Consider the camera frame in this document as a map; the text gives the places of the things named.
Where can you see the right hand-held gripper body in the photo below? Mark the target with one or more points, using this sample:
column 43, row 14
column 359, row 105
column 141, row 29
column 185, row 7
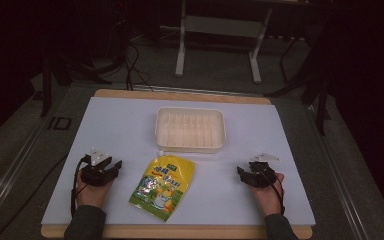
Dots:
column 261, row 173

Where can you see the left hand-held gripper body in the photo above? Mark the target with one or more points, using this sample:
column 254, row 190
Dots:
column 95, row 168

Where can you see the person's right hand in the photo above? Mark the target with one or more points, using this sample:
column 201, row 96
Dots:
column 269, row 196

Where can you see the person's left hand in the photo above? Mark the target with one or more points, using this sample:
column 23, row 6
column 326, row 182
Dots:
column 93, row 195

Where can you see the white table mat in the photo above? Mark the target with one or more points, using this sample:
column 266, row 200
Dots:
column 233, row 186

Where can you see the yellow spouted pouch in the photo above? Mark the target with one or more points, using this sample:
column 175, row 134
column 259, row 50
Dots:
column 163, row 188

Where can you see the white plastic tray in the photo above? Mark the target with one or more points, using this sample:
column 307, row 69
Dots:
column 190, row 130

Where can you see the black metal stand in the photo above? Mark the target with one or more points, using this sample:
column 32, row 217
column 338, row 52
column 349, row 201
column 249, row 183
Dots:
column 316, row 76

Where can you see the white metal stand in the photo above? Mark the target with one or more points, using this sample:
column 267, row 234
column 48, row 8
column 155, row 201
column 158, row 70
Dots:
column 220, row 26

